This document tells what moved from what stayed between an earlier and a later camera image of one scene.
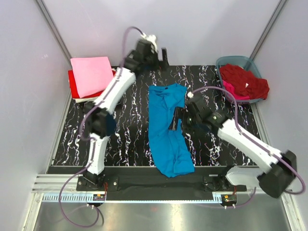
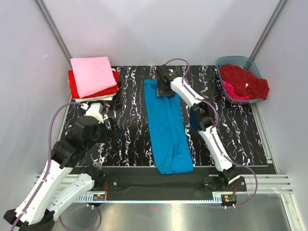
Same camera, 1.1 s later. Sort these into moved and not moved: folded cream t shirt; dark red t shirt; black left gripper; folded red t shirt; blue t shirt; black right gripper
Moved: black right gripper; black left gripper
Not moved: folded cream t shirt; dark red t shirt; folded red t shirt; blue t shirt
